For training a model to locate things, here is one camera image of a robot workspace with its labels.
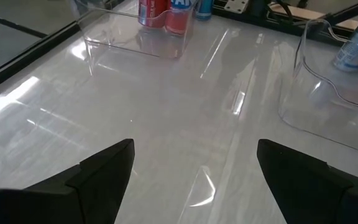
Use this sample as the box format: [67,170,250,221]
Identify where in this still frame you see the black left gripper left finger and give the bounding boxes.
[0,138,135,224]

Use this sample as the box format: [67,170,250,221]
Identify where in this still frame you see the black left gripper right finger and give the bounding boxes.
[256,138,358,224]

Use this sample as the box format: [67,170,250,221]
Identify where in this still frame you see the white blue Spindrift can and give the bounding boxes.
[333,2,358,72]

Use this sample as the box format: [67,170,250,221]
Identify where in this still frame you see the clear plastic bin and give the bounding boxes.
[277,18,358,156]
[68,0,200,60]

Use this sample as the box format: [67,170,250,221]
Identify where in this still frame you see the white glossy board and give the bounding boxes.
[0,6,358,224]

